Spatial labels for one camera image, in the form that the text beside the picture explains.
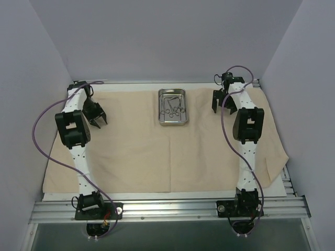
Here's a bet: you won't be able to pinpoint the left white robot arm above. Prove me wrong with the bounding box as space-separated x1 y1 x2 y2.
54 81 107 219

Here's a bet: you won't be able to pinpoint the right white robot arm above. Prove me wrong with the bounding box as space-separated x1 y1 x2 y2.
211 72 265 216

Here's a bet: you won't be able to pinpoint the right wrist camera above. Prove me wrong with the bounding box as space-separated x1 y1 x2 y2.
221 72 233 82

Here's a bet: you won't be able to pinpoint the steel instrument tray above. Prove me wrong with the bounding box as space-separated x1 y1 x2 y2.
158 88 188 126

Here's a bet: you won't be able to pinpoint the middle steel scissors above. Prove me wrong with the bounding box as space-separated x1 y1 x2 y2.
167 98 181 118

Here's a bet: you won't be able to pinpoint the front aluminium rail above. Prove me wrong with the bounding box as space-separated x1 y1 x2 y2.
29 197 311 224

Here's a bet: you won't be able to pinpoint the steel forceps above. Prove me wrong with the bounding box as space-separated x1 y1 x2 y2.
178 98 186 113
160 98 170 115

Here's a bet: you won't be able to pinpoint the right steel forceps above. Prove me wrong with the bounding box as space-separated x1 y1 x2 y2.
178 98 186 113

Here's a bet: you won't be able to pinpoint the left steel forceps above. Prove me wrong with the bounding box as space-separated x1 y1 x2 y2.
160 98 170 115

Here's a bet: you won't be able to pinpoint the back aluminium rail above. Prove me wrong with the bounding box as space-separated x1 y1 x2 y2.
74 79 260 85

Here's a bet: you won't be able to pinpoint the aluminium rail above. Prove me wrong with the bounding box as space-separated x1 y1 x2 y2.
74 79 260 85
29 197 311 224

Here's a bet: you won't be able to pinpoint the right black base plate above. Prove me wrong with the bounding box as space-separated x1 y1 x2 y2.
216 200 264 218

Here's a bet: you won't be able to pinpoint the purple cable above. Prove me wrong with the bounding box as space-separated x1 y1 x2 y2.
31 81 124 238
221 65 264 235

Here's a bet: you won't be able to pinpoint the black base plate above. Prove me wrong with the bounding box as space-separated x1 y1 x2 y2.
216 200 264 218
74 202 124 221

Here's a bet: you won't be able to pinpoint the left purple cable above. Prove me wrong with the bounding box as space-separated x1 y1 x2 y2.
31 81 124 238

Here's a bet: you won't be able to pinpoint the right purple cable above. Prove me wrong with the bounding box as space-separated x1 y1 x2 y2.
221 65 264 235

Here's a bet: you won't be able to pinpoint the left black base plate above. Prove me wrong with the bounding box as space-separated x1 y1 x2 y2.
74 202 124 221

